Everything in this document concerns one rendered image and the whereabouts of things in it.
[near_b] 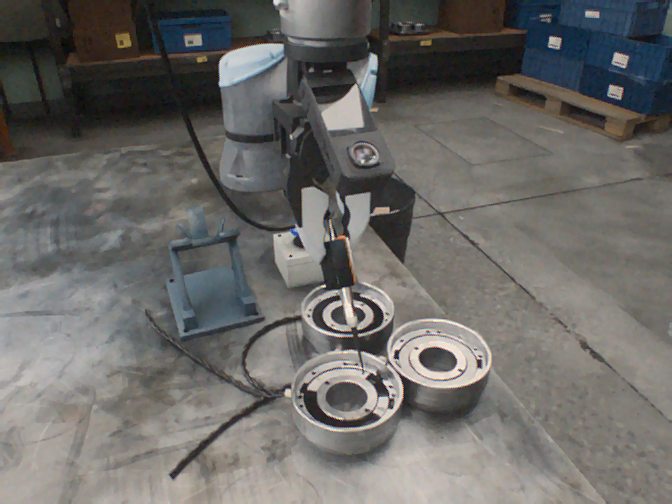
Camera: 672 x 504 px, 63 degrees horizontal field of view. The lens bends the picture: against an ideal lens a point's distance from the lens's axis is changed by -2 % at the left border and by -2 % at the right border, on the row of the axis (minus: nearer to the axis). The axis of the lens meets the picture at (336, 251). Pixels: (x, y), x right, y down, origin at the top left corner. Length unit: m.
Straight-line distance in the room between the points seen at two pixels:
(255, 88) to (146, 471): 0.62
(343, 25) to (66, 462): 0.45
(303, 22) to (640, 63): 3.74
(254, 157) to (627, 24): 3.47
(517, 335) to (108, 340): 1.53
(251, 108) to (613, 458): 1.29
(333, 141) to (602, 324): 1.81
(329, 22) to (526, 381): 1.52
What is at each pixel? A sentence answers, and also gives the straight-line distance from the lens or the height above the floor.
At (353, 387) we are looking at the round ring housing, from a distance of 0.56.
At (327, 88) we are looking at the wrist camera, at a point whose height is 1.10.
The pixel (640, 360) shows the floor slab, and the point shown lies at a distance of 2.06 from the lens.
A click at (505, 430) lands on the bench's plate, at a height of 0.80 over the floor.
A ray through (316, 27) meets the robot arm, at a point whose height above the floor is 1.15.
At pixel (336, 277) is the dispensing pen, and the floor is 0.92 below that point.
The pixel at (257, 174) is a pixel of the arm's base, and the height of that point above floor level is 0.83.
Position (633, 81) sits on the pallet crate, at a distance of 4.16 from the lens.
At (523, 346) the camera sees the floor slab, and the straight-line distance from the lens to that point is 1.96.
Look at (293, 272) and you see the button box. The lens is 0.72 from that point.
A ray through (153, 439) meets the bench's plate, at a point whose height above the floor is 0.80.
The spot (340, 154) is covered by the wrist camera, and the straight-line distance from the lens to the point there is 0.43.
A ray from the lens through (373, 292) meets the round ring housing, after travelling 0.67.
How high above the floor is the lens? 1.22
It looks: 31 degrees down
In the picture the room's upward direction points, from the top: straight up
